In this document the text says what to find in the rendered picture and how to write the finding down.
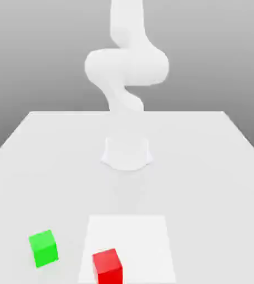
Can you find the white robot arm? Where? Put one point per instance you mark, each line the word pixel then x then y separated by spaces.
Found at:
pixel 127 66

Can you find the small red cube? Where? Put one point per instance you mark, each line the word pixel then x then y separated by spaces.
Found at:
pixel 107 267

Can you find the small green cube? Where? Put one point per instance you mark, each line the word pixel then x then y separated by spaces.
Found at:
pixel 43 248

